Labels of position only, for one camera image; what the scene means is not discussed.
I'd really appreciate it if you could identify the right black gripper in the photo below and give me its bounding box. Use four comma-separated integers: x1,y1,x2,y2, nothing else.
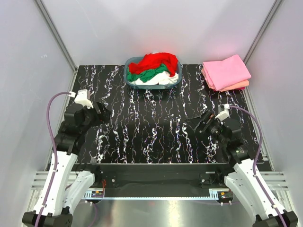
184,110,228,146

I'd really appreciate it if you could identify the red t-shirt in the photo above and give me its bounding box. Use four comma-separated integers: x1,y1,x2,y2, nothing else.
128,52,178,76

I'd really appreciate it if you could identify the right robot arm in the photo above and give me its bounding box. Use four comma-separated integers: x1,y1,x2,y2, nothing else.
187,111,298,227

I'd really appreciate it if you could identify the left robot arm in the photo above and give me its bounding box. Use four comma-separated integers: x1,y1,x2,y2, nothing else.
22,102,111,227

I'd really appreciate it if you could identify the folded pink t-shirt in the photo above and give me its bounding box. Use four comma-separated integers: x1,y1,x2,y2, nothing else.
202,55,251,90

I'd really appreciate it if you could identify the folded salmon t-shirt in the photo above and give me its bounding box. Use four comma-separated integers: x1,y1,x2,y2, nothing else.
202,69,249,92

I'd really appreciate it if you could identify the green t-shirt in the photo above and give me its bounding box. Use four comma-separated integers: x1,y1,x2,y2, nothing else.
126,64,170,82

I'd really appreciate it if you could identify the white t-shirt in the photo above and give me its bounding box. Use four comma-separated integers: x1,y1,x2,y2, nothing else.
131,72,178,85

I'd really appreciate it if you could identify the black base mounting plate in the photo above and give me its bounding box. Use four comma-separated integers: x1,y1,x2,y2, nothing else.
71,162,237,192

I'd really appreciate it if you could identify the teal plastic basket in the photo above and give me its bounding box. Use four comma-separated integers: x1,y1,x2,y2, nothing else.
123,57,182,90

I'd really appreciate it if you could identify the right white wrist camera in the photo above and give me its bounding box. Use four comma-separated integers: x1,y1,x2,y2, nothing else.
215,104,230,122

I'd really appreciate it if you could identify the aluminium frame rail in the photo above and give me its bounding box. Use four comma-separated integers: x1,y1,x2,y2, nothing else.
31,171,288,191

